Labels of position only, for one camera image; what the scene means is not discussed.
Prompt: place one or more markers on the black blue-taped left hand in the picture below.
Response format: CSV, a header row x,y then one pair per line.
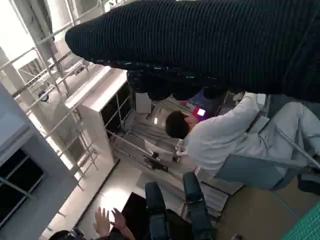
x,y
153,200

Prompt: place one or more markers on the small white grille unit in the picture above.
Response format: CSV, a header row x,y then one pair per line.
x,y
218,197

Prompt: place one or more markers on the black screen panel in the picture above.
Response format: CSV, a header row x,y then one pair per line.
x,y
135,210

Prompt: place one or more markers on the person in striped trousers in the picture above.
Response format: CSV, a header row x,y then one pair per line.
x,y
102,222

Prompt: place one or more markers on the dark window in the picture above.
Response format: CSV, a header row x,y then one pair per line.
x,y
15,190

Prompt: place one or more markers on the person in white clothing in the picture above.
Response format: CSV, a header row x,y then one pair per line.
x,y
225,140

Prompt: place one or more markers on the white shelf cabinet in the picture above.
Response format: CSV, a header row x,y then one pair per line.
x,y
92,125

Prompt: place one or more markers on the green cutting mat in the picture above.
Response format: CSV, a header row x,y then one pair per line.
x,y
307,225

